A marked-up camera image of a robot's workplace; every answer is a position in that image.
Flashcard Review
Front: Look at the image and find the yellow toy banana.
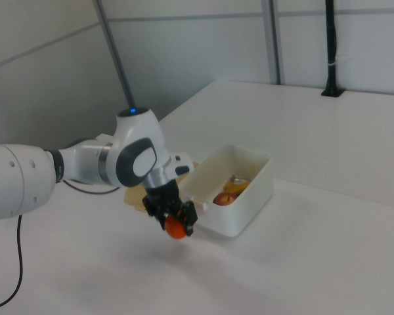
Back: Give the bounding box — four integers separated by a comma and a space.
223, 182, 251, 195

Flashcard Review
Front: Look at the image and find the orange toy fruit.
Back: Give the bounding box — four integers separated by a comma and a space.
164, 215, 188, 240

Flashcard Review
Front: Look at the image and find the grey slanted partition post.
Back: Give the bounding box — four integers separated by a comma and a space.
93, 0, 137, 110

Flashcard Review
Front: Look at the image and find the red toy apple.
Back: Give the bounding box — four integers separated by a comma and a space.
213, 192, 240, 207

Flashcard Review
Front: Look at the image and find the white plastic container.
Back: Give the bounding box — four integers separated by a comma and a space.
177, 142, 273, 238

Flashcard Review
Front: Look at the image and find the grey vertical partition post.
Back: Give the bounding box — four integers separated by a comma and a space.
261, 0, 285, 85

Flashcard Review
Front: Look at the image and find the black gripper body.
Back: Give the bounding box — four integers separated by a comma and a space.
141, 179, 185, 218

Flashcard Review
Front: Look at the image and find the beige plastic lid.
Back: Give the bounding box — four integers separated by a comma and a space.
122, 159, 201, 211

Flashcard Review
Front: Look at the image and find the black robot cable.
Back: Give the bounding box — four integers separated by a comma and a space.
0, 178, 121, 312

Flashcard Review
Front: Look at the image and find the black pole with base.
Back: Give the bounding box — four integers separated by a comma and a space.
320, 0, 346, 98

